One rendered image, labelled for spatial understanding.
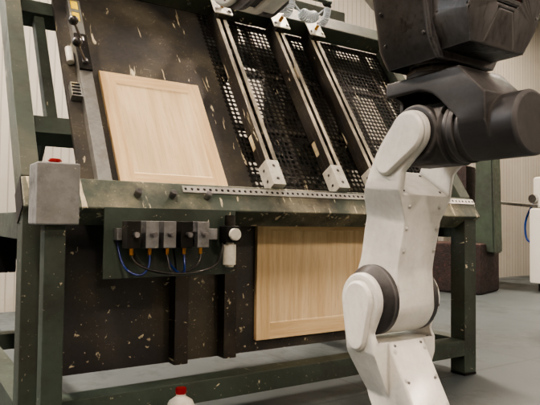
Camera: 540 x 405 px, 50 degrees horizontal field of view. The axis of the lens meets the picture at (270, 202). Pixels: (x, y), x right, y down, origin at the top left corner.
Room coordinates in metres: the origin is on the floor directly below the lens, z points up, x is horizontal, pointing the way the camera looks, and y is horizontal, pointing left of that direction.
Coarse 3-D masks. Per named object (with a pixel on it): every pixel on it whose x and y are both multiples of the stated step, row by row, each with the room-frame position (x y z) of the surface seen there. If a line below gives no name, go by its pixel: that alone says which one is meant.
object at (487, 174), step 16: (496, 160) 6.48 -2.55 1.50; (464, 176) 6.57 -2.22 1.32; (480, 176) 6.48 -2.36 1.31; (496, 176) 6.47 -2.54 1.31; (480, 192) 6.48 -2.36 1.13; (496, 192) 6.46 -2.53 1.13; (480, 208) 6.48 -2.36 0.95; (496, 208) 6.45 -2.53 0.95; (480, 224) 6.48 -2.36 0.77; (496, 224) 6.43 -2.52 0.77; (480, 240) 6.48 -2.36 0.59; (496, 240) 6.42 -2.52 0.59; (448, 256) 6.52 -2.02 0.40; (480, 256) 6.31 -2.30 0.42; (496, 256) 6.69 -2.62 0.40; (432, 272) 6.64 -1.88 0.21; (448, 272) 6.52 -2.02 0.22; (480, 272) 6.31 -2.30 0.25; (496, 272) 6.68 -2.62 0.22; (448, 288) 6.52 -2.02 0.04; (480, 288) 6.31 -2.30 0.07; (496, 288) 6.68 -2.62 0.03
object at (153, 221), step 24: (120, 216) 1.94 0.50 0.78; (144, 216) 1.99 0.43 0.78; (168, 216) 2.04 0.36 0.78; (192, 216) 2.09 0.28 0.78; (216, 216) 2.14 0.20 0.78; (120, 240) 1.95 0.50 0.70; (144, 240) 1.90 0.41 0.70; (168, 240) 1.93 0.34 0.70; (192, 240) 1.98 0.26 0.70; (216, 240) 2.14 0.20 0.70; (120, 264) 1.95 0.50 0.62; (144, 264) 1.99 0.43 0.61; (168, 264) 1.94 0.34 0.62; (192, 264) 2.09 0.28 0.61; (216, 264) 2.14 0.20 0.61
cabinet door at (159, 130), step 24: (120, 96) 2.27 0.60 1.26; (144, 96) 2.34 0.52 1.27; (168, 96) 2.41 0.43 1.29; (192, 96) 2.47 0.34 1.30; (120, 120) 2.20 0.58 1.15; (144, 120) 2.27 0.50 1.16; (168, 120) 2.33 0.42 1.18; (192, 120) 2.40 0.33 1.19; (120, 144) 2.14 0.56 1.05; (144, 144) 2.20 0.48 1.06; (168, 144) 2.26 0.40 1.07; (192, 144) 2.32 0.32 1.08; (120, 168) 2.08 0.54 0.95; (144, 168) 2.13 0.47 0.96; (168, 168) 2.19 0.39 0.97; (192, 168) 2.25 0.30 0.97; (216, 168) 2.31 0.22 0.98
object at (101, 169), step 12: (72, 0) 2.42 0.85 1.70; (72, 36) 2.31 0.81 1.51; (72, 48) 2.31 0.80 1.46; (84, 72) 2.22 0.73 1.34; (84, 84) 2.19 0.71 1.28; (84, 96) 2.15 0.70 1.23; (96, 96) 2.18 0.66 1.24; (84, 108) 2.14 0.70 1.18; (96, 108) 2.15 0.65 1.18; (84, 120) 2.14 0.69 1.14; (96, 120) 2.12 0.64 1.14; (96, 132) 2.09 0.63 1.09; (96, 144) 2.06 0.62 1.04; (96, 156) 2.03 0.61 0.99; (96, 168) 2.00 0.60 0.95; (108, 168) 2.03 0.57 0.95
